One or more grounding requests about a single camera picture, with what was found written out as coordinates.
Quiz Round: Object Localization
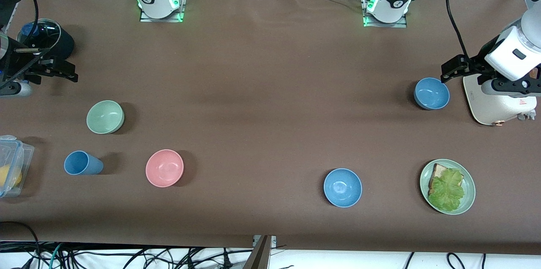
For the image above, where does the blue bowl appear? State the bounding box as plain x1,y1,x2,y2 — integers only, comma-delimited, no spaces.
413,77,451,110
323,168,363,208

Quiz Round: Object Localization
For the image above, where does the green bowl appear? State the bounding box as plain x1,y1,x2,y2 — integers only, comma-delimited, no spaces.
86,100,125,135

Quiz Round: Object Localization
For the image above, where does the pink bowl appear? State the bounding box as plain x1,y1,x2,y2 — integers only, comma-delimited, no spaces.
145,149,185,188

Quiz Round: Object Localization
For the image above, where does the glass lid with blue knob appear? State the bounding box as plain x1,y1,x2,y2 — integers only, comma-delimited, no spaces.
16,19,62,55

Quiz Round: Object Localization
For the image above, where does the cream white toaster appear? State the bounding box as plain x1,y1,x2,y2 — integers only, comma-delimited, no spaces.
463,72,538,126

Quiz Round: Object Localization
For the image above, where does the clear plastic container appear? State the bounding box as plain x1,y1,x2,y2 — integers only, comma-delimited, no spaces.
0,135,35,198

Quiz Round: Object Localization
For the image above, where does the blue cup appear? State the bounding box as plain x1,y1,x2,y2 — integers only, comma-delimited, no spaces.
64,151,104,176

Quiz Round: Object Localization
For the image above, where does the bread slice under lettuce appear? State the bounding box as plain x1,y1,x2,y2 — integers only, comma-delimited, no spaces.
429,163,449,189

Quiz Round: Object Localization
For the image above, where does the yellow fruit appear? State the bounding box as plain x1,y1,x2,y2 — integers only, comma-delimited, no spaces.
0,165,22,188

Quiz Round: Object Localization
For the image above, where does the green lettuce leaf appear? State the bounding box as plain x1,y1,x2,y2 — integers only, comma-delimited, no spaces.
428,168,465,212

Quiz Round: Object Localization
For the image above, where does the green plate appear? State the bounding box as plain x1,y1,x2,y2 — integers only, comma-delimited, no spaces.
420,159,476,215

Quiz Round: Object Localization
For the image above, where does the brown table cover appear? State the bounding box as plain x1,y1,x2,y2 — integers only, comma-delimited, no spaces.
0,0,541,256

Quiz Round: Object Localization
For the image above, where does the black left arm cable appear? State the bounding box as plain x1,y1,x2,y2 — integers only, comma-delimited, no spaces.
446,0,470,59

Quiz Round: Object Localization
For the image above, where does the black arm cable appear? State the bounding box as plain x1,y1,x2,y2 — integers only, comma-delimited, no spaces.
446,0,470,59
0,0,50,92

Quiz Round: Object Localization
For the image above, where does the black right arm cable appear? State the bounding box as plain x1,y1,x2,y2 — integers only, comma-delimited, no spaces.
0,0,50,92

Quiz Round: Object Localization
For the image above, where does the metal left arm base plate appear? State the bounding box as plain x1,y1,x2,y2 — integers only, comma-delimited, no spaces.
362,0,407,28

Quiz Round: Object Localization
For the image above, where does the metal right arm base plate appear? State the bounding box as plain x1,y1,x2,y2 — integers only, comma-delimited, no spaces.
139,0,185,23

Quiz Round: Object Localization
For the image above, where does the teal floor cable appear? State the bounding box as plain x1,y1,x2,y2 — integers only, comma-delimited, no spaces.
49,243,64,269

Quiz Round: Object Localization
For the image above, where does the aluminium frame strut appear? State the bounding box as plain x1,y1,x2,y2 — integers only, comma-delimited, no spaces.
243,235,277,269

